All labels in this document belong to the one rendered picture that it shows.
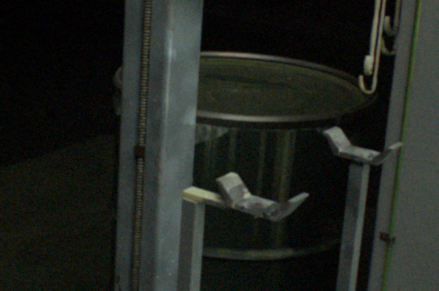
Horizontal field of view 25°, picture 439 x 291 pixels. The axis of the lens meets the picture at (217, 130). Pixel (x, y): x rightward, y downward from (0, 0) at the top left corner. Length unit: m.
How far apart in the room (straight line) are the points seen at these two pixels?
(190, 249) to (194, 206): 0.04
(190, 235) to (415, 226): 0.60
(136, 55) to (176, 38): 0.05
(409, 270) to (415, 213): 0.09
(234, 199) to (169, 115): 0.16
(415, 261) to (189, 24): 0.62
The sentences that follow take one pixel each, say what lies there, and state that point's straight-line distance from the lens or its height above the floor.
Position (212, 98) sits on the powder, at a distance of 2.08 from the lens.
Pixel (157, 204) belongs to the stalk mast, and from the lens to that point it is 1.01.
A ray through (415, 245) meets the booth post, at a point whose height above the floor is 0.85.
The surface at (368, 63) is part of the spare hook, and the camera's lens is 1.41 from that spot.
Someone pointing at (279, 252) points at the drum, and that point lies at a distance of 2.01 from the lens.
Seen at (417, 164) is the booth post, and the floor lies 0.98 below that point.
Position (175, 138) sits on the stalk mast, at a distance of 1.00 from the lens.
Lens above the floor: 1.41
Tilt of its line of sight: 17 degrees down
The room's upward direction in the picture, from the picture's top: 4 degrees clockwise
